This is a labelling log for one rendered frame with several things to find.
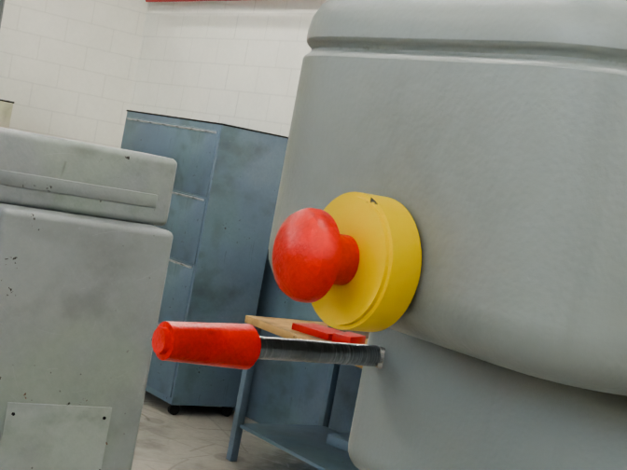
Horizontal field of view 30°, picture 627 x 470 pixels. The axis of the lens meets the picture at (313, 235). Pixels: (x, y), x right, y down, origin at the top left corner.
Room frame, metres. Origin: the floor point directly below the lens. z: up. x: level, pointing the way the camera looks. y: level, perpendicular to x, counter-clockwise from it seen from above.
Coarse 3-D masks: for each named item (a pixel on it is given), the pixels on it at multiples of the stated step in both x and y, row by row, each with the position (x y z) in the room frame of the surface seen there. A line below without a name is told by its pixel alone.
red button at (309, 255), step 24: (288, 216) 0.50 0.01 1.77; (312, 216) 0.48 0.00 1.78; (288, 240) 0.49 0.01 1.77; (312, 240) 0.48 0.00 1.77; (336, 240) 0.48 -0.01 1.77; (288, 264) 0.48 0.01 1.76; (312, 264) 0.48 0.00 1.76; (336, 264) 0.48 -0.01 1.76; (288, 288) 0.49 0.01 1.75; (312, 288) 0.48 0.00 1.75
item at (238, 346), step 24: (168, 336) 0.57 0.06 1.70; (192, 336) 0.57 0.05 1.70; (216, 336) 0.58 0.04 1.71; (240, 336) 0.59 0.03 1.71; (168, 360) 0.57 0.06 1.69; (192, 360) 0.57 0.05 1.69; (216, 360) 0.58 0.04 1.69; (240, 360) 0.59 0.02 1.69; (288, 360) 0.61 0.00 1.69; (312, 360) 0.62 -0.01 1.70; (336, 360) 0.63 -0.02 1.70; (360, 360) 0.64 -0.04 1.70
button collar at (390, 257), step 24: (360, 192) 0.50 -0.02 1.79; (336, 216) 0.51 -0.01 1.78; (360, 216) 0.50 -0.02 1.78; (384, 216) 0.49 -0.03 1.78; (408, 216) 0.50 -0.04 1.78; (360, 240) 0.50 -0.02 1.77; (384, 240) 0.48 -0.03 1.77; (408, 240) 0.49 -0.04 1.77; (360, 264) 0.49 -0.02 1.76; (384, 264) 0.48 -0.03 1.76; (408, 264) 0.49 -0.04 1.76; (336, 288) 0.50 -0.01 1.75; (360, 288) 0.49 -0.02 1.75; (384, 288) 0.48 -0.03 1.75; (408, 288) 0.49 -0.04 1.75; (336, 312) 0.50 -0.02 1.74; (360, 312) 0.49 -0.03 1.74; (384, 312) 0.49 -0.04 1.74
